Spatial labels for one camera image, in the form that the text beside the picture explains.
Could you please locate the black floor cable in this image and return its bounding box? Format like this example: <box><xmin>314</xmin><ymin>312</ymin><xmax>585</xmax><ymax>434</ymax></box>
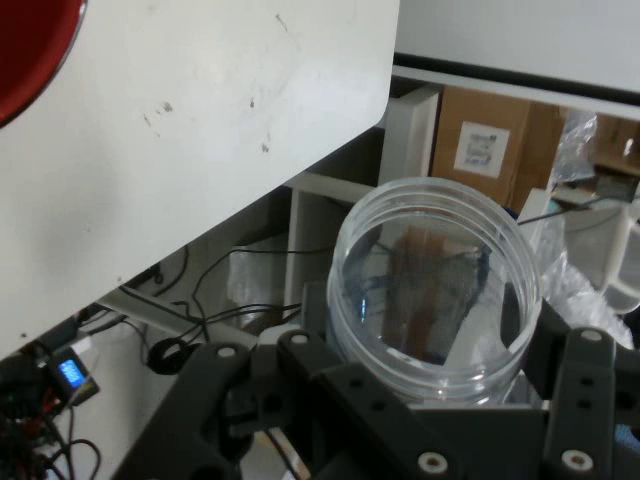
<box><xmin>119</xmin><ymin>244</ymin><xmax>341</xmax><ymax>351</ymax></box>

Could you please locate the black ring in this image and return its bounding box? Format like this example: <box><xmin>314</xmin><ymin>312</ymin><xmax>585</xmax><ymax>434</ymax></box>
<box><xmin>146</xmin><ymin>338</ymin><xmax>195</xmax><ymax>377</ymax></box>

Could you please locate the power meter with blue display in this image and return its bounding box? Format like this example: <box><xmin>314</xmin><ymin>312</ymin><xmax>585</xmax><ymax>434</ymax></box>
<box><xmin>49</xmin><ymin>346</ymin><xmax>102</xmax><ymax>407</ymax></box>

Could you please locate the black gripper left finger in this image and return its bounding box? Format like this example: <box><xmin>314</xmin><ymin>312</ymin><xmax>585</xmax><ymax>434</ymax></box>
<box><xmin>112</xmin><ymin>282</ymin><xmax>471</xmax><ymax>480</ymax></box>

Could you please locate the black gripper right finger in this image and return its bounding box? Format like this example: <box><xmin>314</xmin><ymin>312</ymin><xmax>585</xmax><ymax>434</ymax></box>
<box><xmin>501</xmin><ymin>282</ymin><xmax>640</xmax><ymax>480</ymax></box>

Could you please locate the white plastic bin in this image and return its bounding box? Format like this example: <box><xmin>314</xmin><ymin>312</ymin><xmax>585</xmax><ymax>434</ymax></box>
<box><xmin>597</xmin><ymin>202</ymin><xmax>640</xmax><ymax>316</ymax></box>

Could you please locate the white panel with black edge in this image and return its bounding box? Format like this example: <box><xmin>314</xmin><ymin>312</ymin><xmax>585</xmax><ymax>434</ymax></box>
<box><xmin>392</xmin><ymin>0</ymin><xmax>640</xmax><ymax>109</ymax></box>

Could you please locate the white shelf unit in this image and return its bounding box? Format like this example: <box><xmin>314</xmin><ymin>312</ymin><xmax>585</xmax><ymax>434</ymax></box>
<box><xmin>287</xmin><ymin>84</ymin><xmax>446</xmax><ymax>321</ymax></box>

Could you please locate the red and black wire bundle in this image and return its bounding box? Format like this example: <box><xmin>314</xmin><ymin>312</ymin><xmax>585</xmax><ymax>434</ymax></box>
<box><xmin>0</xmin><ymin>349</ymin><xmax>104</xmax><ymax>480</ymax></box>

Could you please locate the clear bubble wrap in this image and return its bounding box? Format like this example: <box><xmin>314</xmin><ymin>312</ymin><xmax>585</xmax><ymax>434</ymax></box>
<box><xmin>539</xmin><ymin>219</ymin><xmax>639</xmax><ymax>351</ymax></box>

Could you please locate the red bowl with black seeds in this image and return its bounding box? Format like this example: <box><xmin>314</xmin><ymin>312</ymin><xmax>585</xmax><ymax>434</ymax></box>
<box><xmin>0</xmin><ymin>0</ymin><xmax>89</xmax><ymax>129</ymax></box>

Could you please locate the plain brown cardboard box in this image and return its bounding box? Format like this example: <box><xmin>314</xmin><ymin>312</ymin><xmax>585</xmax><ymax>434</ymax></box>
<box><xmin>592</xmin><ymin>114</ymin><xmax>640</xmax><ymax>176</ymax></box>

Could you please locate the crinkled clear plastic bag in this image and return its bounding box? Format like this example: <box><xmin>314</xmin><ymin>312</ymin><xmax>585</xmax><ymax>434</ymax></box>
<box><xmin>553</xmin><ymin>112</ymin><xmax>600</xmax><ymax>187</ymax></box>

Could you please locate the tall clear plastic jar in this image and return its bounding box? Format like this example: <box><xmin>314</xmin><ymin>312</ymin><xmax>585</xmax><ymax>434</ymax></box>
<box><xmin>324</xmin><ymin>177</ymin><xmax>545</xmax><ymax>409</ymax></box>

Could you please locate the cardboard box with white label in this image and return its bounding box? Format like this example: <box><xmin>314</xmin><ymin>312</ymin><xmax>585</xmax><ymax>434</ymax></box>
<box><xmin>432</xmin><ymin>84</ymin><xmax>569</xmax><ymax>214</ymax></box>

